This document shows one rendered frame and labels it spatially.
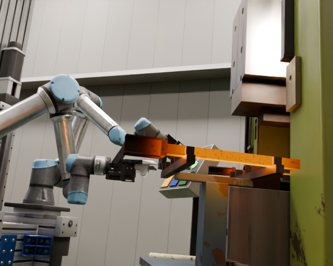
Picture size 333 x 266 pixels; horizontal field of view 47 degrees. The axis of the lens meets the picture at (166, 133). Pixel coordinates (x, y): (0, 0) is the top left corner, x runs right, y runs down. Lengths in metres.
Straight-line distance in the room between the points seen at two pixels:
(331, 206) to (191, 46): 4.23
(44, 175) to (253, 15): 1.21
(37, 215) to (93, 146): 3.39
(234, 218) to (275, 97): 0.54
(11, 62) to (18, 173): 4.04
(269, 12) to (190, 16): 3.75
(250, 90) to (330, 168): 0.56
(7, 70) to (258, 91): 1.14
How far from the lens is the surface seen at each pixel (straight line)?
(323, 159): 1.13
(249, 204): 1.32
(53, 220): 1.87
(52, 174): 1.98
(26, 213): 1.96
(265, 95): 1.57
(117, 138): 1.75
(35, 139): 5.83
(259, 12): 1.67
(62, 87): 1.52
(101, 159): 1.50
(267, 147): 1.80
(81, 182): 1.50
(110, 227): 4.96
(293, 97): 1.33
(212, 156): 0.88
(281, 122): 1.61
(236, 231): 1.31
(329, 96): 1.19
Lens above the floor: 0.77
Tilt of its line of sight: 14 degrees up
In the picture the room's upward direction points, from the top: 5 degrees clockwise
